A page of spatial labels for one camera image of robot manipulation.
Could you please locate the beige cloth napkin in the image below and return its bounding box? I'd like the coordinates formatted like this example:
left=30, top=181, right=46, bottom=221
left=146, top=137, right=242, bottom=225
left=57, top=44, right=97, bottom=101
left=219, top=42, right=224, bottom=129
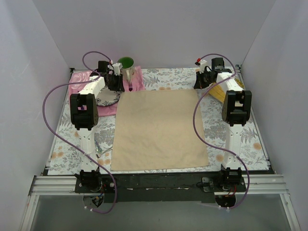
left=111, top=89, right=209, bottom=171

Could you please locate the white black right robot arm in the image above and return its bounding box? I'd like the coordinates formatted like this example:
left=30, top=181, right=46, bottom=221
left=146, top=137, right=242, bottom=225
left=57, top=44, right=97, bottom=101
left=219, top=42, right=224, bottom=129
left=194, top=56, right=252, bottom=192

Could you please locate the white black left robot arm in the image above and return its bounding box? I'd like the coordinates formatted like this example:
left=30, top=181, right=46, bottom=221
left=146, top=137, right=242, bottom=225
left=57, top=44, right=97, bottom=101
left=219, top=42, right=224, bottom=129
left=69, top=61, right=125, bottom=193

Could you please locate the green inside ceramic mug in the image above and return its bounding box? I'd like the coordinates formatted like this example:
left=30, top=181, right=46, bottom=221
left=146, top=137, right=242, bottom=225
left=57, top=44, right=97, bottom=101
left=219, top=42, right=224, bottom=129
left=118, top=57, right=136, bottom=83

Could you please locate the yellow woven bamboo tray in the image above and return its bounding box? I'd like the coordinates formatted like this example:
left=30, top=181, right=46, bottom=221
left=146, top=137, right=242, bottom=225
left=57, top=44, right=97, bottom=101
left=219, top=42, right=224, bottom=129
left=209, top=77, right=244, bottom=103

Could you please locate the purple fork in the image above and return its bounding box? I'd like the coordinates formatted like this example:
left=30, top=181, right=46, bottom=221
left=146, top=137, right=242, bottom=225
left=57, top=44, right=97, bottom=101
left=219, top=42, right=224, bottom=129
left=128, top=82, right=133, bottom=91

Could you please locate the floral ceramic plate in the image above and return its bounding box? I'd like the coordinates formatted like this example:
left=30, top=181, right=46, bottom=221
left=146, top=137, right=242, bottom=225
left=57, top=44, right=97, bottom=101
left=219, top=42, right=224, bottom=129
left=95, top=87, right=121, bottom=107

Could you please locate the pink cloth placemat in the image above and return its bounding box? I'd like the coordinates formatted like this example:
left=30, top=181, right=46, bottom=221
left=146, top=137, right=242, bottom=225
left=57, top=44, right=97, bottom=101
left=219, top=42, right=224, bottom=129
left=69, top=66, right=145, bottom=117

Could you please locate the iridescent spoon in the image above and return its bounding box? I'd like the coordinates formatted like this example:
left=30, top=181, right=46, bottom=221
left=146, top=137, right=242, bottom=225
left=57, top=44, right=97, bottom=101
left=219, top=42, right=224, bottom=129
left=94, top=140, right=102, bottom=154

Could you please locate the silver fork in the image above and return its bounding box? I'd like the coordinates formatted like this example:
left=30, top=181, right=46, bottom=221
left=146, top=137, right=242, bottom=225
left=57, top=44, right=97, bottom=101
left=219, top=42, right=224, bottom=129
left=95, top=147, right=113, bottom=159

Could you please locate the floral patterned table mat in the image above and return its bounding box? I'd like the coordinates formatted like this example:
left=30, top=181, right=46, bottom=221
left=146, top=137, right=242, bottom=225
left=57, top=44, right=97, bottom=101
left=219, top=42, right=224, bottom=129
left=48, top=68, right=270, bottom=175

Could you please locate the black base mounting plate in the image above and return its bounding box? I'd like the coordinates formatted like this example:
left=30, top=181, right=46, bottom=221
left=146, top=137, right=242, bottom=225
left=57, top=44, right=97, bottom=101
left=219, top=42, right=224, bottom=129
left=74, top=171, right=246, bottom=203

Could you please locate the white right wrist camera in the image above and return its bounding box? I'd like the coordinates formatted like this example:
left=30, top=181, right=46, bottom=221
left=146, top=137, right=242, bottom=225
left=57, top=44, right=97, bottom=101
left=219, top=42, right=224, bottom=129
left=199, top=59, right=207, bottom=74

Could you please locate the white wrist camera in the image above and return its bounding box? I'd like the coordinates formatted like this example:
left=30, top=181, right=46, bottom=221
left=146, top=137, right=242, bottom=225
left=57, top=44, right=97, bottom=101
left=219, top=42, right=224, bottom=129
left=112, top=63, right=123, bottom=76
left=199, top=59, right=207, bottom=74

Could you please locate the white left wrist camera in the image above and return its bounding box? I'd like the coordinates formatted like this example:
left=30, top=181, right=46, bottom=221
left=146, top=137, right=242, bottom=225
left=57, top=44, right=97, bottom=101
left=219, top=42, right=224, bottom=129
left=112, top=63, right=123, bottom=76

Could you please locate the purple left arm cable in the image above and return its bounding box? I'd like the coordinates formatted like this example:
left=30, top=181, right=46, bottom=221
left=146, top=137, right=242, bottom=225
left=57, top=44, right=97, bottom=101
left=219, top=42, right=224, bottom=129
left=42, top=51, right=119, bottom=214

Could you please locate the aluminium frame rail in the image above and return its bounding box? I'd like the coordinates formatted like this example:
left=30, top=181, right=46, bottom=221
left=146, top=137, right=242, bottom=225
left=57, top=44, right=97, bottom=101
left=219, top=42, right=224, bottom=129
left=20, top=171, right=300, bottom=231

